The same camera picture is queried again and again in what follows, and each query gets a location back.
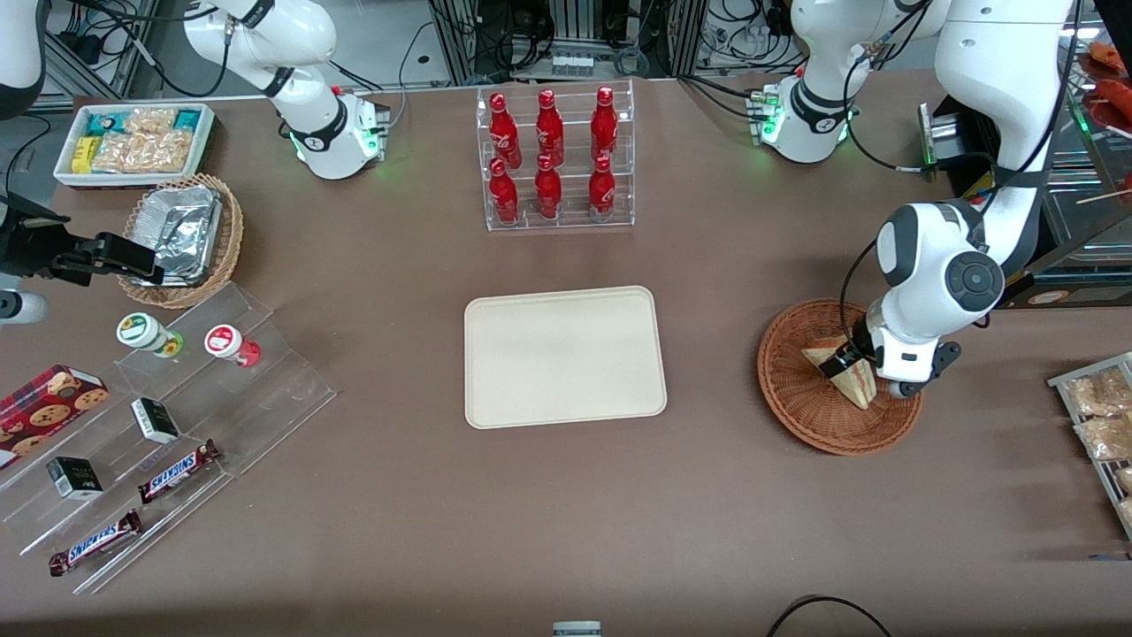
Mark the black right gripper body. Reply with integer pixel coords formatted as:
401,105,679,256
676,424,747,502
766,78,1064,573
0,196,73,278

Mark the triangle sandwich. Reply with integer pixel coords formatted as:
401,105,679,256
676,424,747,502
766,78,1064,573
801,330,877,411

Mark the round brown wicker basket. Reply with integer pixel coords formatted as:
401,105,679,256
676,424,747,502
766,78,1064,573
757,298,925,457

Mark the light tan wicker basket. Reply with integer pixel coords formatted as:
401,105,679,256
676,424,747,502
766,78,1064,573
117,173,245,310

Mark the beige rectangular tray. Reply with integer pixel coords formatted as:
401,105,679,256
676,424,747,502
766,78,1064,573
463,285,669,431

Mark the aluminium foil container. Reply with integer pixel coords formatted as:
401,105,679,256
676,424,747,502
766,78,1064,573
131,186,222,286

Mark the white rectangular snack bin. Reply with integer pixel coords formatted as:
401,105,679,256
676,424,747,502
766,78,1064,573
53,103,217,188

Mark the green label white-lid jar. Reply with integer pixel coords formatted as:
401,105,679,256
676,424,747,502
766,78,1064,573
116,312,185,358

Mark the large clear peanut bag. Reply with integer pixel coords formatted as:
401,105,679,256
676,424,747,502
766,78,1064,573
93,131,194,175

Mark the red label white-lid jar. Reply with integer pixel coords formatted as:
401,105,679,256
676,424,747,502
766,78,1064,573
204,324,262,369

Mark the small clear peanut bag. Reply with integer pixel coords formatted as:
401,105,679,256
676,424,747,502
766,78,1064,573
124,106,179,138

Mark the red cookie box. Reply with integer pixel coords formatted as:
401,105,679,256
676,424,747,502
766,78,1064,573
0,364,111,470

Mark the small black box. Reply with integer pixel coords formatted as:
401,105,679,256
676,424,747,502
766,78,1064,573
46,457,104,501
131,396,180,445

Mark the clear acrylic step display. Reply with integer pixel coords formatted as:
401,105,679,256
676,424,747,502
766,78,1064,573
0,281,338,595

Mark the black food warmer machine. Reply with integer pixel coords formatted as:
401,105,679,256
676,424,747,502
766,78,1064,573
920,13,1132,311

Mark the Snickers chocolate bar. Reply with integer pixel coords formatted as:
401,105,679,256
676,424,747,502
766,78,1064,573
137,440,222,505
49,510,142,578

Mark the red cola bottle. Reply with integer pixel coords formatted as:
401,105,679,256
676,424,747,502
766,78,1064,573
489,92,523,169
588,155,616,219
535,88,565,167
489,157,520,225
534,154,563,220
591,86,618,162

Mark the clear acrylic bottle rack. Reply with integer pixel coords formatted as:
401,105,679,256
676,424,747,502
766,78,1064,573
476,78,636,234

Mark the red sausage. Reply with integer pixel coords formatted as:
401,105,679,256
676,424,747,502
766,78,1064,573
1097,78,1132,134
1086,40,1132,77

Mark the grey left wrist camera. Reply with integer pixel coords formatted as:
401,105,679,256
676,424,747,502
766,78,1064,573
889,341,963,400

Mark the grey wire snack rack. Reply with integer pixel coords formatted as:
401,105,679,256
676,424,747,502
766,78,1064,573
1048,352,1132,541

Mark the black cable loop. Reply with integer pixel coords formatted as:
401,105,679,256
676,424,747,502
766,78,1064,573
765,595,894,637

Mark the aluminium equipment frame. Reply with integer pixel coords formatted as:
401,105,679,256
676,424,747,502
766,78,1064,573
429,0,708,86

